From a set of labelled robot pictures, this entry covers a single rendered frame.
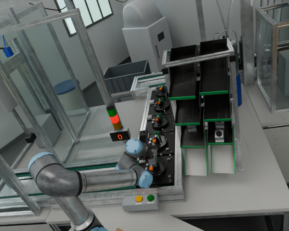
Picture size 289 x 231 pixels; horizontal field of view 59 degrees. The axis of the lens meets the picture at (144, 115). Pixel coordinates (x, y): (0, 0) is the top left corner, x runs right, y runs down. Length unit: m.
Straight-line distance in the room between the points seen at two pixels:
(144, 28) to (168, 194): 3.72
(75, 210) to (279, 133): 1.60
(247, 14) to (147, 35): 2.80
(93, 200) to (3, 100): 0.95
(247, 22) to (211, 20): 2.91
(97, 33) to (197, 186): 4.52
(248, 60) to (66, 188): 1.96
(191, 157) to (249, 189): 0.37
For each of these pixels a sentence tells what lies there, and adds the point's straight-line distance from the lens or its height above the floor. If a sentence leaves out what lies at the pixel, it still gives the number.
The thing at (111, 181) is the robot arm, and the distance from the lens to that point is 1.09.
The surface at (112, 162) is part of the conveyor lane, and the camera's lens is 1.89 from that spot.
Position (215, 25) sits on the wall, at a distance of 5.26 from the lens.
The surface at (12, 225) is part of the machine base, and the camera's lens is 2.19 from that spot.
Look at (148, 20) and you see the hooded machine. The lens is 4.99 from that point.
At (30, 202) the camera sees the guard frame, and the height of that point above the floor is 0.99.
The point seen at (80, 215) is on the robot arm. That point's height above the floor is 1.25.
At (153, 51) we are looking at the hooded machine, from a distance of 4.97.
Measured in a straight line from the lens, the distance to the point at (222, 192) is 1.66.
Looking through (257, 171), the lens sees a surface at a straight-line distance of 1.77.
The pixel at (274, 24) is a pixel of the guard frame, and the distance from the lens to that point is 1.91.
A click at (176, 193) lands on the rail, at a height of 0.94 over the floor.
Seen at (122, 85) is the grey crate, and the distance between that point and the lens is 3.49.
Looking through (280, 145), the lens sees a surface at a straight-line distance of 2.31.
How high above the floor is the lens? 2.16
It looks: 32 degrees down
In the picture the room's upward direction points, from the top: 17 degrees counter-clockwise
